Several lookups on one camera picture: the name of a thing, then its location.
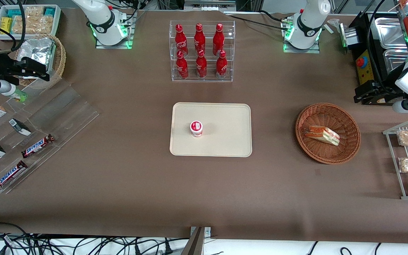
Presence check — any grey wire rack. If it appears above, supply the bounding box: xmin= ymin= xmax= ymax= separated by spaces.
xmin=383 ymin=118 xmax=408 ymax=200

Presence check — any clear acrylic stepped display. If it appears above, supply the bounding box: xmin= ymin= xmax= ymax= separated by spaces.
xmin=0 ymin=78 xmax=100 ymax=194

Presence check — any brown table cover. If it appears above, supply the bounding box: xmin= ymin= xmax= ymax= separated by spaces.
xmin=0 ymin=7 xmax=408 ymax=245

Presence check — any brown wicker basket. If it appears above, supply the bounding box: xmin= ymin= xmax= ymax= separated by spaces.
xmin=295 ymin=103 xmax=361 ymax=165

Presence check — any red cola bottle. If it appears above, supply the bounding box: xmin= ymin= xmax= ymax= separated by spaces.
xmin=195 ymin=50 xmax=208 ymax=78
xmin=175 ymin=24 xmax=189 ymax=57
xmin=194 ymin=23 xmax=206 ymax=53
xmin=212 ymin=23 xmax=225 ymax=56
xmin=176 ymin=50 xmax=189 ymax=80
xmin=216 ymin=50 xmax=228 ymax=79

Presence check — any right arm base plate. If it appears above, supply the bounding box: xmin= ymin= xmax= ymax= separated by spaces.
xmin=95 ymin=11 xmax=134 ymax=49

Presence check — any clear bag of crackers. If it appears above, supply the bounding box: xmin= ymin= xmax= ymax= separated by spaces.
xmin=11 ymin=16 xmax=36 ymax=34
xmin=22 ymin=6 xmax=45 ymax=22
xmin=34 ymin=16 xmax=54 ymax=34

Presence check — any white plastic bin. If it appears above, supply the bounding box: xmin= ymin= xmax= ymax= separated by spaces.
xmin=0 ymin=4 xmax=62 ymax=41

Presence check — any black floor cable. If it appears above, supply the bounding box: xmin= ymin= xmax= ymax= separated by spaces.
xmin=0 ymin=222 xmax=190 ymax=255

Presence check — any yellow emergency stop panel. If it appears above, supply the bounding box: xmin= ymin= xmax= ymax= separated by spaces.
xmin=356 ymin=50 xmax=373 ymax=85

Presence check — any metal mount post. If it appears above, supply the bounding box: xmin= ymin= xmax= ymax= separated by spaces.
xmin=181 ymin=226 xmax=211 ymax=255

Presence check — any triangle sandwich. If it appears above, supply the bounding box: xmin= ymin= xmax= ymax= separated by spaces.
xmin=304 ymin=126 xmax=340 ymax=146

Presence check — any aluminium frame bar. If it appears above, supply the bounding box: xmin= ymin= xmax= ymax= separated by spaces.
xmin=183 ymin=0 xmax=237 ymax=12

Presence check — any silver foil snack pack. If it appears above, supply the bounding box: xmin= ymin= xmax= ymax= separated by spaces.
xmin=19 ymin=37 xmax=56 ymax=77

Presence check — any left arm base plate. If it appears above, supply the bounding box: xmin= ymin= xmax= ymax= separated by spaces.
xmin=284 ymin=18 xmax=321 ymax=54

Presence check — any black base cable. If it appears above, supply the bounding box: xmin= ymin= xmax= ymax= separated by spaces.
xmin=225 ymin=10 xmax=295 ymax=32

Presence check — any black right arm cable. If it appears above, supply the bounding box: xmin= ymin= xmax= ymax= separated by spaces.
xmin=0 ymin=0 xmax=26 ymax=53

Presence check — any green white drink bottle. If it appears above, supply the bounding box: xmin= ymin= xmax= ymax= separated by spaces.
xmin=11 ymin=89 xmax=28 ymax=103

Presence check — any red white yogurt cup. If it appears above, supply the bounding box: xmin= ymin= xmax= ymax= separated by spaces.
xmin=190 ymin=121 xmax=204 ymax=137

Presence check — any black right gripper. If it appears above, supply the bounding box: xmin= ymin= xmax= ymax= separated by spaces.
xmin=0 ymin=52 xmax=51 ymax=81

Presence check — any light wicker basket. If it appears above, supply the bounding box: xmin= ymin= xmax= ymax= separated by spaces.
xmin=15 ymin=34 xmax=66 ymax=90

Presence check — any beige plastic tray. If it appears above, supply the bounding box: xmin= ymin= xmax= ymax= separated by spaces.
xmin=170 ymin=102 xmax=253 ymax=157

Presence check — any clear acrylic bottle rack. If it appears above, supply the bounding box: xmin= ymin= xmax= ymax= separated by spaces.
xmin=169 ymin=20 xmax=236 ymax=83

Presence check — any yellow snack box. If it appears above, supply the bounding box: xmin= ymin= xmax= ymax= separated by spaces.
xmin=0 ymin=17 xmax=13 ymax=35

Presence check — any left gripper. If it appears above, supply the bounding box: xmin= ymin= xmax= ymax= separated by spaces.
xmin=353 ymin=80 xmax=401 ymax=105

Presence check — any snickers chocolate bar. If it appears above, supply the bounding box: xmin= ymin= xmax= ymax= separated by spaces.
xmin=0 ymin=160 xmax=28 ymax=192
xmin=21 ymin=134 xmax=55 ymax=159

